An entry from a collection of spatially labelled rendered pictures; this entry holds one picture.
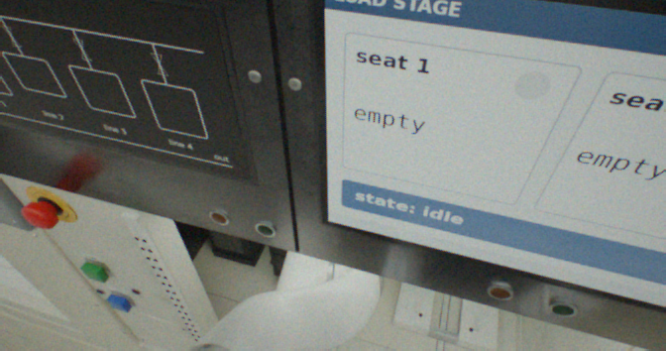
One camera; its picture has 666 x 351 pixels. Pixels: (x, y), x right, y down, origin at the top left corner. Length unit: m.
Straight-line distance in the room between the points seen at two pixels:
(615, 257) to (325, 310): 0.31
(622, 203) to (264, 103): 0.24
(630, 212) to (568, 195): 0.04
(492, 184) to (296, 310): 0.29
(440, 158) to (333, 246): 0.16
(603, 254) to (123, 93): 0.37
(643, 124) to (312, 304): 0.38
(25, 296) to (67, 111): 0.86
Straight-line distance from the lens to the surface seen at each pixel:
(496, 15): 0.23
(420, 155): 0.29
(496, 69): 0.25
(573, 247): 0.35
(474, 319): 0.99
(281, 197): 0.37
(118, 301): 0.81
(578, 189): 0.30
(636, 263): 0.36
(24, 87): 0.46
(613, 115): 0.27
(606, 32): 0.24
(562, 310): 0.42
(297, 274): 0.62
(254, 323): 0.47
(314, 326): 0.53
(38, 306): 1.22
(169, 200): 0.46
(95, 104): 0.41
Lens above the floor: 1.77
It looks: 46 degrees down
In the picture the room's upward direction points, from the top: straight up
